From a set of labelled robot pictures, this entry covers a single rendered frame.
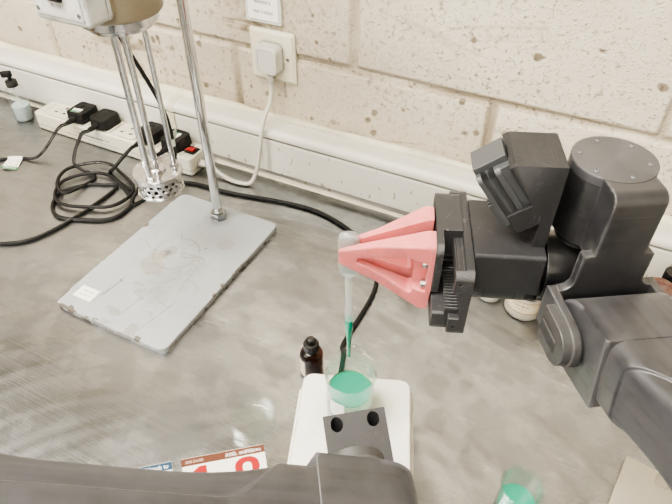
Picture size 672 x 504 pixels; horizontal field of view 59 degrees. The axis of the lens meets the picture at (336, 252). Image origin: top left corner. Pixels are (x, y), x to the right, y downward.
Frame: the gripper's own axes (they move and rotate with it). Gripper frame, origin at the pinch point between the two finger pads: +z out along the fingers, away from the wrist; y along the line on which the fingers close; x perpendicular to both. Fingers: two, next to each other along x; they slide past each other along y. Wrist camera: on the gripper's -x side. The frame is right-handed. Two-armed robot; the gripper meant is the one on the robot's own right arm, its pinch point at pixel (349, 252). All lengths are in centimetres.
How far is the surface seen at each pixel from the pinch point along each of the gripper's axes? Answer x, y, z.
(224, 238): 31, -35, 23
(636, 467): 31.0, -0.9, -33.0
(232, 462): 28.5, 4.0, 12.1
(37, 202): 32, -43, 58
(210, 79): 18, -63, 30
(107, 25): -7.2, -25.6, 28.0
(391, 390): 23.1, -3.1, -4.8
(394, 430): 23.1, 1.7, -5.2
